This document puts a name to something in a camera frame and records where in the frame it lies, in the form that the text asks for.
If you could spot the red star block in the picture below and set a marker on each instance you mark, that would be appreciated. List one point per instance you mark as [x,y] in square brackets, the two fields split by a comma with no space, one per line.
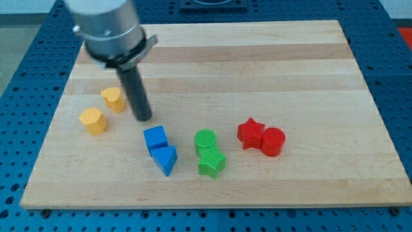
[250,134]

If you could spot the wooden board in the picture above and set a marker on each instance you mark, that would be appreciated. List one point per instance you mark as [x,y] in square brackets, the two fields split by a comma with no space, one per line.
[298,76]

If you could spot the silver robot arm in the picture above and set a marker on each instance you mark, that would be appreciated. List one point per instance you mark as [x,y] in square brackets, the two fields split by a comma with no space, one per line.
[113,35]

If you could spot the yellow hexagon block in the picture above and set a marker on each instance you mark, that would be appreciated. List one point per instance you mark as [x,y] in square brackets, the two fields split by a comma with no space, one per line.
[93,120]

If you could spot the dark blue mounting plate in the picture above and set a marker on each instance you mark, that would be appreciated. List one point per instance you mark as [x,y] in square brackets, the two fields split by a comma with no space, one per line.
[191,5]

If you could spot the blue triangle block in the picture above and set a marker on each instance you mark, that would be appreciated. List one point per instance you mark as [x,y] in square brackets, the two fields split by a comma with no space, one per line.
[165,158]

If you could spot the red cylinder block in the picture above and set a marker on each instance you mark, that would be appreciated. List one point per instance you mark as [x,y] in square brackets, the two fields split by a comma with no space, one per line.
[273,140]

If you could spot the yellow heart block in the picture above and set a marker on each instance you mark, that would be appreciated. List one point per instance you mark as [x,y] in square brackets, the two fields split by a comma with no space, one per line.
[113,99]

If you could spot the blue cube block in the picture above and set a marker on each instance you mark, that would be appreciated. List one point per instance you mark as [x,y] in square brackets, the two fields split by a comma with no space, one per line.
[155,138]

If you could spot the green cylinder block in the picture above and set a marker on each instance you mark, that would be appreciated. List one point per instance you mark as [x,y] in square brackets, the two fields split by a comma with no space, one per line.
[204,138]

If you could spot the green star block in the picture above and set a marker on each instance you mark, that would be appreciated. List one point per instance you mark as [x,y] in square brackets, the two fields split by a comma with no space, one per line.
[211,161]

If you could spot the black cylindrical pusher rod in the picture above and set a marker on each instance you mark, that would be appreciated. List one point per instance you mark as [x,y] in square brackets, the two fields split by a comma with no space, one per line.
[135,92]

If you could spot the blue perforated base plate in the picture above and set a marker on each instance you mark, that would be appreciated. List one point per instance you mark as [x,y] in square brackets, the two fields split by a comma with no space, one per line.
[31,98]

